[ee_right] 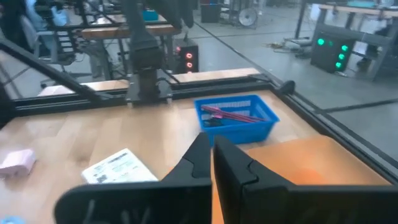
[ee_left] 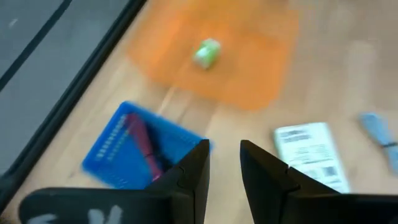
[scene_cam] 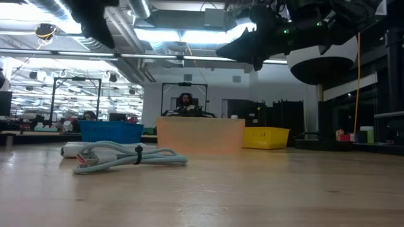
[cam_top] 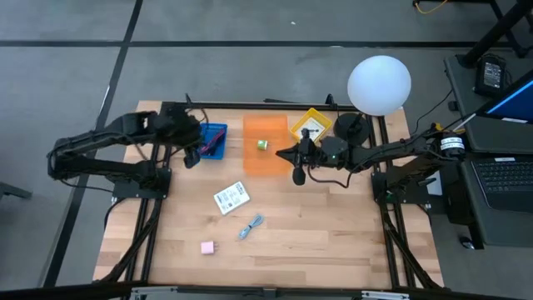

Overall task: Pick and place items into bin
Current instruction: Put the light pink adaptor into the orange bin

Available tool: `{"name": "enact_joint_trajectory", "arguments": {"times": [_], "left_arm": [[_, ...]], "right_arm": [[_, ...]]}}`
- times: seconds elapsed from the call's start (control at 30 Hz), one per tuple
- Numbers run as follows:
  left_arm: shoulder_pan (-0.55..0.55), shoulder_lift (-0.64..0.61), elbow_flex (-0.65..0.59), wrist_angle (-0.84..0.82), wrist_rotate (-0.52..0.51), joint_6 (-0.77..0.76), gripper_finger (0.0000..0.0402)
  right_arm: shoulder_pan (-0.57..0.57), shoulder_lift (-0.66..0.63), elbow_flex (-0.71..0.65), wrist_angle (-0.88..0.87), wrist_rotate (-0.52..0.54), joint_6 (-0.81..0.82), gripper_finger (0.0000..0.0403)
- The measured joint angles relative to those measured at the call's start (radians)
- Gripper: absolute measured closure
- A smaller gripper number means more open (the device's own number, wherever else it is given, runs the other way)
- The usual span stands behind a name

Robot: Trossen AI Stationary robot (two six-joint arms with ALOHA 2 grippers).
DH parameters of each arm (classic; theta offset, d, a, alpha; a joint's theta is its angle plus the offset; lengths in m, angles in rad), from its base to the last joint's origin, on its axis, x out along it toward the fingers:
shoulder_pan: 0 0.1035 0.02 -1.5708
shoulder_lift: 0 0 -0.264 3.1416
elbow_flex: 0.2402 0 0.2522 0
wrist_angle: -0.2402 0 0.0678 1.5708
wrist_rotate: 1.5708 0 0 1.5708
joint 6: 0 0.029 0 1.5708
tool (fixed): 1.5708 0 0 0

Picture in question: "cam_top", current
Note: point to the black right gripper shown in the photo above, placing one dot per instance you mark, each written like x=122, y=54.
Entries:
x=310, y=152

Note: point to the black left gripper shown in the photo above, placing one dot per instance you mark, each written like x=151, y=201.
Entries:
x=191, y=131

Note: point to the green white charger cube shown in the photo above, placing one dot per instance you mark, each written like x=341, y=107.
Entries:
x=262, y=145

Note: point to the white printed box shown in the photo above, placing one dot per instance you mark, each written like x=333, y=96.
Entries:
x=314, y=125
x=232, y=198

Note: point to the pink charger cube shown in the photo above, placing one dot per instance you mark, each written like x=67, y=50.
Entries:
x=207, y=248

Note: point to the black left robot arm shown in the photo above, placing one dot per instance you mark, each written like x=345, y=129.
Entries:
x=104, y=168

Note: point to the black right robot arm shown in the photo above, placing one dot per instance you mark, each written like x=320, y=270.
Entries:
x=383, y=152

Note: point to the yellow plastic bin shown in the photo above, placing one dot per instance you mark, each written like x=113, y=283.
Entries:
x=296, y=129

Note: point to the blue plastic bin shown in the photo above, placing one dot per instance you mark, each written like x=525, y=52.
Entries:
x=216, y=152

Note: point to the orange translucent plastic bin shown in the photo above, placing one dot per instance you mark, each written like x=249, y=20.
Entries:
x=266, y=125

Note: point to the black round lamp base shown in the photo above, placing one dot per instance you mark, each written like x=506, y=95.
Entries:
x=354, y=127

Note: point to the white paper sheet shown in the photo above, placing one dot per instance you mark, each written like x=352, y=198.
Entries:
x=435, y=189

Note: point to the small black plug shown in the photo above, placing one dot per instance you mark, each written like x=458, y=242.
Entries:
x=453, y=106

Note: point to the black furniture foot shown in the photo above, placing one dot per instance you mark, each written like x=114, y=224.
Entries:
x=12, y=190

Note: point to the black desk caster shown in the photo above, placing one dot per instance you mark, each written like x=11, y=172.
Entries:
x=467, y=243

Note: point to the black power adapter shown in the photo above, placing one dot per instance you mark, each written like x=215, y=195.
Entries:
x=492, y=75

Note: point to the black laptop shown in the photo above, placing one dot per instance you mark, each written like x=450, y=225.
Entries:
x=508, y=179

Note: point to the dark grey side desk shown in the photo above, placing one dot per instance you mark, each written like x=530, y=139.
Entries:
x=508, y=225

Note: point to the computer monitor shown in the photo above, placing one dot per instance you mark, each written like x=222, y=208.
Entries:
x=516, y=104

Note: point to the black stand legs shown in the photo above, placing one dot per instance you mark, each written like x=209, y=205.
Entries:
x=495, y=31

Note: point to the black aluminium table frame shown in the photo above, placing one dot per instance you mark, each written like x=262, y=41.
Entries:
x=250, y=105

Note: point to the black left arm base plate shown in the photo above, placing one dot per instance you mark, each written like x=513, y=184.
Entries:
x=125, y=191

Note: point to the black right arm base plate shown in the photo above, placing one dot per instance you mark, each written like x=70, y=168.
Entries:
x=410, y=199

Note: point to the black rail with silver brackets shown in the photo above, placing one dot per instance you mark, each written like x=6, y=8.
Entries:
x=62, y=291

